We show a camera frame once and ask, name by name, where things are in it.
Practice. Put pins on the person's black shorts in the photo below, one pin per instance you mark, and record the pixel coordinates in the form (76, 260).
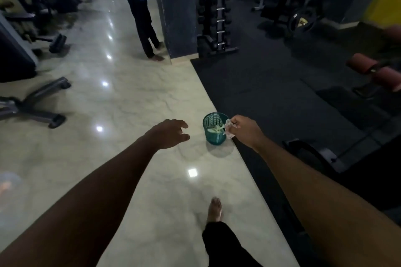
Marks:
(225, 245)

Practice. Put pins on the person's right foot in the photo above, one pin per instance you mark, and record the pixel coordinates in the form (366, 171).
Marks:
(214, 210)

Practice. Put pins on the grey leg machine frame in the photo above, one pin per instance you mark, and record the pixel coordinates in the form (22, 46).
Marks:
(40, 113)

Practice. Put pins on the dark grey tall box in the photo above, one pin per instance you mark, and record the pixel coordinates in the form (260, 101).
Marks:
(178, 19)

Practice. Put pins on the person's right hand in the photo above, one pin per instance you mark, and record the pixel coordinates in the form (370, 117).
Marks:
(249, 132)

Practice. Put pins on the black vertical dumbbell rack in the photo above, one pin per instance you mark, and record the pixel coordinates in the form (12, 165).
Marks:
(219, 10)

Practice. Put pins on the green mesh waste bin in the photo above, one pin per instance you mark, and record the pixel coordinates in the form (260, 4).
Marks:
(213, 138)

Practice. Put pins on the black padded machine shroud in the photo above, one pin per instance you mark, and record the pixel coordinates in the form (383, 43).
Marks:
(12, 57)

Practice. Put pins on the person's left hand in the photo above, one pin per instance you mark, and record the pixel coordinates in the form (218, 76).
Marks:
(169, 135)

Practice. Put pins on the person's right forearm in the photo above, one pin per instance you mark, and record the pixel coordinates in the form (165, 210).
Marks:
(329, 207)

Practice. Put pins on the person's left forearm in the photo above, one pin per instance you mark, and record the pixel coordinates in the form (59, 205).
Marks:
(78, 207)

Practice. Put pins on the rack of weight plates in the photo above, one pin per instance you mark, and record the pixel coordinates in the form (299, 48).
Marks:
(302, 19)

